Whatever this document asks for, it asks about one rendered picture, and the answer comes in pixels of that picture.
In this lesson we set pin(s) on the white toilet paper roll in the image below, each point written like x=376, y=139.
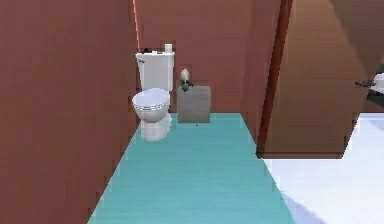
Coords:
x=168, y=48

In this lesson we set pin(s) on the grey bin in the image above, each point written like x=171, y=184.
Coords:
x=194, y=104

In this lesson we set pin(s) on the white green spray bottle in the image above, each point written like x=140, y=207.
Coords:
x=185, y=80

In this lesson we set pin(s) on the small black object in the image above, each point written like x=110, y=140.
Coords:
x=145, y=51

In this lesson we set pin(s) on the brown room door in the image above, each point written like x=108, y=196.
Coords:
x=313, y=80

